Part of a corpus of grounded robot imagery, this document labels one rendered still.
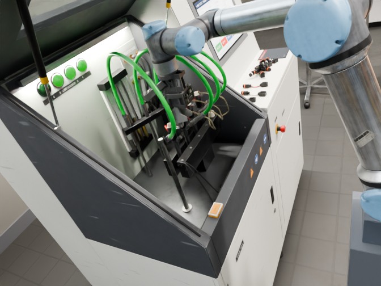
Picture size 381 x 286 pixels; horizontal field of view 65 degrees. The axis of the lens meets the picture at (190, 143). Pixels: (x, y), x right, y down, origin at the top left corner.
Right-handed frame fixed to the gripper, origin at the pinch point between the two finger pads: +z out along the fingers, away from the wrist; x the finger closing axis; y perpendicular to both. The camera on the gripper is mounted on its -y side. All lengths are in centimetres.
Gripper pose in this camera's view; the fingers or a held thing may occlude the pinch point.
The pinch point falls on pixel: (179, 123)
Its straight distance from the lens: 107.3
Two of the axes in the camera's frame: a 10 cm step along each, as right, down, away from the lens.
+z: 2.5, 8.0, 5.5
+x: 4.3, -6.0, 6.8
